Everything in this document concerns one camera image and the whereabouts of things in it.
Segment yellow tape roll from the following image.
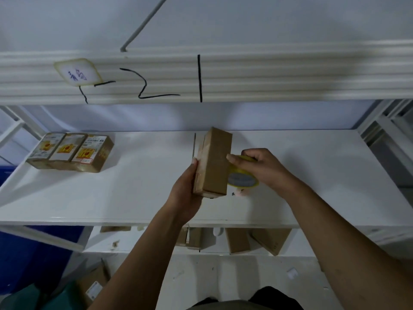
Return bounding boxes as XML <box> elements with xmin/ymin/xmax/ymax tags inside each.
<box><xmin>227</xmin><ymin>154</ymin><xmax>260</xmax><ymax>189</ymax></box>

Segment cardboard box with white label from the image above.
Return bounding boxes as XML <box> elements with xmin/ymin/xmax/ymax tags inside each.
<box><xmin>71</xmin><ymin>134</ymin><xmax>115</xmax><ymax>174</ymax></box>

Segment person's dark trousers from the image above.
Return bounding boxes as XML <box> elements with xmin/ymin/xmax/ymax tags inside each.
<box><xmin>193</xmin><ymin>285</ymin><xmax>304</xmax><ymax>310</ymax></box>

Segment floor cardboard parcel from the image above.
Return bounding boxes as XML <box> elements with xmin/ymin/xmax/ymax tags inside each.
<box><xmin>77</xmin><ymin>264</ymin><xmax>111</xmax><ymax>304</ymax></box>

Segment labelled box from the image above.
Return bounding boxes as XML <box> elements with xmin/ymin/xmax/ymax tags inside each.
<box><xmin>48</xmin><ymin>133</ymin><xmax>89</xmax><ymax>172</ymax></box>

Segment plain brown cardboard box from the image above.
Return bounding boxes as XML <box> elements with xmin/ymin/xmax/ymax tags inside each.
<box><xmin>192</xmin><ymin>126</ymin><xmax>234</xmax><ymax>200</ymax></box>

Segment person's left hand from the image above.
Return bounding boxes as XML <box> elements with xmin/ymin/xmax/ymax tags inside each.
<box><xmin>167</xmin><ymin>158</ymin><xmax>204</xmax><ymax>224</ymax></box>

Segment green plastic mailer package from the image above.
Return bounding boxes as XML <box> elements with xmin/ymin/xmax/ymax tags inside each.
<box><xmin>0</xmin><ymin>283</ymin><xmax>43</xmax><ymax>310</ymax></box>
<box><xmin>41</xmin><ymin>280</ymin><xmax>88</xmax><ymax>310</ymax></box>

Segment person's right hand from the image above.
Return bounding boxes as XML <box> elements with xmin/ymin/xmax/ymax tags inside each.
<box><xmin>225</xmin><ymin>148</ymin><xmax>301</xmax><ymax>200</ymax></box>

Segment person's right forearm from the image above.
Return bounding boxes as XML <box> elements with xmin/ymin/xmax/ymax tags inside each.
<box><xmin>284</xmin><ymin>182</ymin><xmax>413</xmax><ymax>310</ymax></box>

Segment white metal shelving rack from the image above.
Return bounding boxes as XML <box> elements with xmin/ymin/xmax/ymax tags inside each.
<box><xmin>0</xmin><ymin>0</ymin><xmax>413</xmax><ymax>259</ymax></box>

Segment person's olive shirt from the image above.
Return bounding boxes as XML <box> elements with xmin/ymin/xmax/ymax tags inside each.
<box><xmin>187</xmin><ymin>300</ymin><xmax>275</xmax><ymax>310</ymax></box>

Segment yellow-edged white sticker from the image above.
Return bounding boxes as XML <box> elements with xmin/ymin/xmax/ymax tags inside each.
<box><xmin>52</xmin><ymin>57</ymin><xmax>104</xmax><ymax>88</ymax></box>

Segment blue plastic crate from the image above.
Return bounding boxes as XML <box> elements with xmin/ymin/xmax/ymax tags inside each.
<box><xmin>0</xmin><ymin>165</ymin><xmax>85</xmax><ymax>295</ymax></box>

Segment cardboard box with printed label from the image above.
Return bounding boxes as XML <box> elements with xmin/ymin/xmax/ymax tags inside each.
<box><xmin>25</xmin><ymin>132</ymin><xmax>67</xmax><ymax>170</ymax></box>

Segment person's left forearm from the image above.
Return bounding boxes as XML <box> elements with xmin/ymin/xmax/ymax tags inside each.
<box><xmin>87</xmin><ymin>205</ymin><xmax>194</xmax><ymax>310</ymax></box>

